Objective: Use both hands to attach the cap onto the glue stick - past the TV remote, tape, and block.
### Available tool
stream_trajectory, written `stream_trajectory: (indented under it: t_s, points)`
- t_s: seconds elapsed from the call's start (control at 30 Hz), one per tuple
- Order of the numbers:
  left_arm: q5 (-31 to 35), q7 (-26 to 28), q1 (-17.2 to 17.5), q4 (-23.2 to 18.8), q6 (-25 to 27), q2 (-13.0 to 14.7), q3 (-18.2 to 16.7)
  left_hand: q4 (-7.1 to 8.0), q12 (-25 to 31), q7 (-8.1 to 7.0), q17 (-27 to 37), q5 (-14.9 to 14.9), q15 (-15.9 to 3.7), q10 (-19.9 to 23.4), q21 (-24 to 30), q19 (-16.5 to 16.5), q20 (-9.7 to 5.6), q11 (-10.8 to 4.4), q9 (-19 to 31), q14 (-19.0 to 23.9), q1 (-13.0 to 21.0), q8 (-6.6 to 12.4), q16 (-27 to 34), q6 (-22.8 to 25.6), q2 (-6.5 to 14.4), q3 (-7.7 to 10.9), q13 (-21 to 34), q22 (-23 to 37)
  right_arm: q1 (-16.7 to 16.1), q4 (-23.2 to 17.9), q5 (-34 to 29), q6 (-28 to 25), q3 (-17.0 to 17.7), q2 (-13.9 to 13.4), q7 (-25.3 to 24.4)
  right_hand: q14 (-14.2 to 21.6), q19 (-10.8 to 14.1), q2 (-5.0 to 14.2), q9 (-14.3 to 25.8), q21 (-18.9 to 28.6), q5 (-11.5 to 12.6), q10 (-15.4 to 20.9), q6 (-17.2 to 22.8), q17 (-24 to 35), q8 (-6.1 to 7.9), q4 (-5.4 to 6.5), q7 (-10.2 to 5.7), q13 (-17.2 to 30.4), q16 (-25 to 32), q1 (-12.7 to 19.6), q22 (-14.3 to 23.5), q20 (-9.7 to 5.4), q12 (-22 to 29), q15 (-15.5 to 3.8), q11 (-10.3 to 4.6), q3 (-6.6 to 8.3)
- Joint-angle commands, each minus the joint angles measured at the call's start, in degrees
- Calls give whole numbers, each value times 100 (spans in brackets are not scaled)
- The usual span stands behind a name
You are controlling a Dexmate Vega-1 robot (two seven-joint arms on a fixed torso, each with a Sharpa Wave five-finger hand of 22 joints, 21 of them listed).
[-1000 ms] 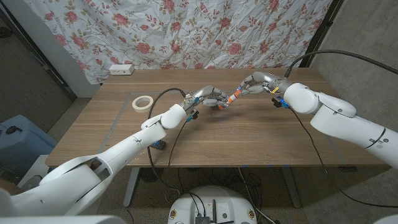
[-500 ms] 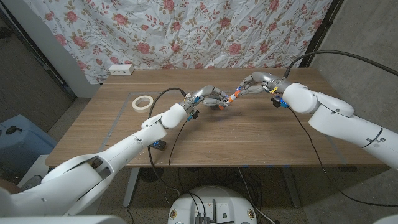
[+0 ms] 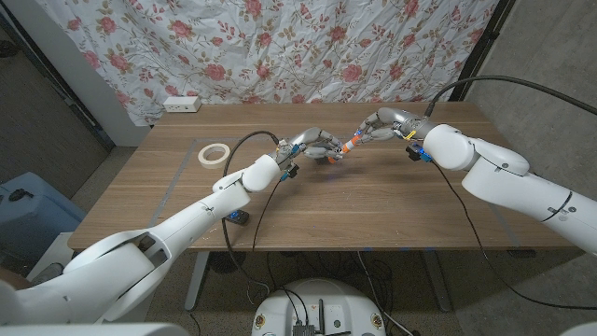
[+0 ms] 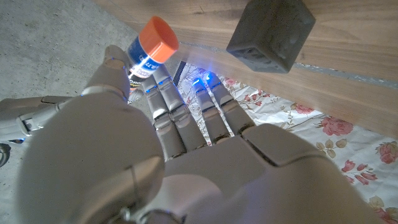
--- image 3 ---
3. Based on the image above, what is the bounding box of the white robot torso base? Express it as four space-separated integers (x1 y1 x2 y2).
250 278 387 336

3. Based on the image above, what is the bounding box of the black backdrop stand pole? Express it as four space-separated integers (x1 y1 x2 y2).
449 0 518 103

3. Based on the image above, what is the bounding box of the person's bare leg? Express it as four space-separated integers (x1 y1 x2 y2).
0 268 34 293

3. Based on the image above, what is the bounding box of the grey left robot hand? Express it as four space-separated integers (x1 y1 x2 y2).
274 126 349 166

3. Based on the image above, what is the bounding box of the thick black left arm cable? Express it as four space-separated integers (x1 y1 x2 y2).
220 130 281 290

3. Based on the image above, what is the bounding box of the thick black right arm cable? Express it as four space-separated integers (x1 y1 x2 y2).
423 75 597 118

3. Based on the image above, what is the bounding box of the beige masking tape roll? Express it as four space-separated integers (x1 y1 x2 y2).
197 142 233 170

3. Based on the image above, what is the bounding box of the white table leg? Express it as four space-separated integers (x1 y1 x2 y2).
184 250 211 312

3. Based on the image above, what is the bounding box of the grey table leg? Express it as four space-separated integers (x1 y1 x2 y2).
422 249 453 313

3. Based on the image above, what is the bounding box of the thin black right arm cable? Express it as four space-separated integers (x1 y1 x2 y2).
431 160 597 312

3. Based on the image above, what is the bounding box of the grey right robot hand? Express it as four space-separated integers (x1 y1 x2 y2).
356 106 437 146

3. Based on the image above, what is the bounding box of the black floor fan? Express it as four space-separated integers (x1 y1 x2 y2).
207 250 247 274

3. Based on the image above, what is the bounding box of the orange and white glue stick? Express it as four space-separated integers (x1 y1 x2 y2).
327 139 354 164

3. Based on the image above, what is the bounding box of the grey sneaker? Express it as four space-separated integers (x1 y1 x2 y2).
30 262 64 286

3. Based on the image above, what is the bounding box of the floral backdrop sheet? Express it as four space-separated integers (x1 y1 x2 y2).
35 0 500 127

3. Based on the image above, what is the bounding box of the black TV remote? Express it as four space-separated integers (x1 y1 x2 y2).
226 209 251 227

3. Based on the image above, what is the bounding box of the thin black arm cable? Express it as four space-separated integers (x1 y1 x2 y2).
431 160 597 312
252 178 285 256

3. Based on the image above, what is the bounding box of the white power strip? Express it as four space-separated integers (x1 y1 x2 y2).
162 95 202 114

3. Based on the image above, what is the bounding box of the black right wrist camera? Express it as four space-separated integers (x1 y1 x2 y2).
405 143 433 163

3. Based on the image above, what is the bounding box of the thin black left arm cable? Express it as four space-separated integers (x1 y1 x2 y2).
252 178 285 256

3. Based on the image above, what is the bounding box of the blue plastic bin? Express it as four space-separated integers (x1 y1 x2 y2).
0 171 88 262

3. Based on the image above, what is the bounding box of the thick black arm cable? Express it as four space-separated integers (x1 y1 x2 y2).
423 75 597 118
220 130 281 290

